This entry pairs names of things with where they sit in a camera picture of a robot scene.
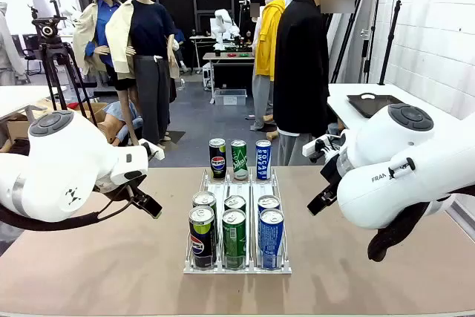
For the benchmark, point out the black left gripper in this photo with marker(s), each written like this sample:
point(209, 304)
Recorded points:
point(135, 192)

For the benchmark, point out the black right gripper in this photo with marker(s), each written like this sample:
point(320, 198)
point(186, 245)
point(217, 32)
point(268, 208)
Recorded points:
point(330, 179)

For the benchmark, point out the blue Pocari Sweat can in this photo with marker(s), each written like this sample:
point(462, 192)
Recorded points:
point(271, 242)
point(268, 202)

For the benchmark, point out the green cider can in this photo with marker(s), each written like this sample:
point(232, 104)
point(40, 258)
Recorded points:
point(235, 202)
point(234, 242)

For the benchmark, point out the black serving tray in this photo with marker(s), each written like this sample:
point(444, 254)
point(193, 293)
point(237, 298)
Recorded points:
point(371, 107)

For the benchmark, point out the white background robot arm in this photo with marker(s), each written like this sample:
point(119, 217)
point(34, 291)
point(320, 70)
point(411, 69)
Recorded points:
point(220, 23)

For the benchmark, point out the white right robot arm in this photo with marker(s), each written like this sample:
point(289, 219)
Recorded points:
point(389, 191)

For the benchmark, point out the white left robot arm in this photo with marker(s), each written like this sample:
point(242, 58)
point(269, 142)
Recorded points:
point(55, 168)

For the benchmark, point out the person in black cardigan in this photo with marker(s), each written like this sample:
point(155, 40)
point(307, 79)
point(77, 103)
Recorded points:
point(300, 72)

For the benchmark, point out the seated person in blue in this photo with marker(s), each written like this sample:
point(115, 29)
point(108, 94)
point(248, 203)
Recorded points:
point(180, 36)

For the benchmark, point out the black Pepsi can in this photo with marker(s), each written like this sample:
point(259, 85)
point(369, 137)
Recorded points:
point(204, 198)
point(202, 242)

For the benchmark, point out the slim blue Pocari display can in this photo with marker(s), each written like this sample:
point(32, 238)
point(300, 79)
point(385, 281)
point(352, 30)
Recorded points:
point(263, 163)

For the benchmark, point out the dark mannequin floor plate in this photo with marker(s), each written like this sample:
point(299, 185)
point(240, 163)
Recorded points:
point(178, 135)

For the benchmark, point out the slim Pepsi display can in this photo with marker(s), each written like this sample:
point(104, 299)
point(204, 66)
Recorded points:
point(217, 163)

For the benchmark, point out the slim green Chilsung display can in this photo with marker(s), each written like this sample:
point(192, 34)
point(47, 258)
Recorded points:
point(239, 163)

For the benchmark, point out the floor dummy in blue shirt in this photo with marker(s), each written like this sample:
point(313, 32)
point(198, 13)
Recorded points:
point(118, 113)

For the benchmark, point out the white can dispenser rack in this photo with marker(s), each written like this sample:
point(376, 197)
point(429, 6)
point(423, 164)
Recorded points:
point(237, 270)

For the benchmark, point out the white side table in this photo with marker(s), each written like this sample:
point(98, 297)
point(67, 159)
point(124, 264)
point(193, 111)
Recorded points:
point(15, 98)
point(341, 98)

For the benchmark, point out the brown cardboard box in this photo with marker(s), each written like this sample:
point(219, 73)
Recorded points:
point(92, 109)

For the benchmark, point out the clear plastic storage bin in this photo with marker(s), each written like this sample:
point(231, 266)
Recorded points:
point(230, 97)

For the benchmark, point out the black bag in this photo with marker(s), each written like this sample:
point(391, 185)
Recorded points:
point(20, 146)

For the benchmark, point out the black upright stand with clamp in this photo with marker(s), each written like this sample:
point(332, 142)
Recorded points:
point(366, 64)

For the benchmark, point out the background work table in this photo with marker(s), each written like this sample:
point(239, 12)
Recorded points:
point(228, 56)

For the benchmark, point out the mannequin yellow hoodie bucket hat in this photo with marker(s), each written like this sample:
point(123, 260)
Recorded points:
point(269, 35)

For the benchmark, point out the black light stand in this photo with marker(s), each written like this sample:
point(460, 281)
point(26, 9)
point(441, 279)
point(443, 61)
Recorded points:
point(389, 42)

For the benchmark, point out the black leaning stand poles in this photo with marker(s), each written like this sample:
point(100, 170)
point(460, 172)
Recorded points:
point(350, 25)

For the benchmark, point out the black office chair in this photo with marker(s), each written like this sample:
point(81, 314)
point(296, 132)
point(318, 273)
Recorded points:
point(31, 53)

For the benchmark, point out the mannequin black hat beige coat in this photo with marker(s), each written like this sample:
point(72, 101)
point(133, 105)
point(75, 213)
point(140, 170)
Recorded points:
point(105, 16)

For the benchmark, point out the grey garment mannequin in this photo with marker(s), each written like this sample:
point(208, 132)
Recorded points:
point(7, 53)

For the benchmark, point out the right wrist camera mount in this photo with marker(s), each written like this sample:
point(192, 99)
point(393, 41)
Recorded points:
point(315, 148)

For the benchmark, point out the black camera tripod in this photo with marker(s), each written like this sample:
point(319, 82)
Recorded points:
point(50, 68)

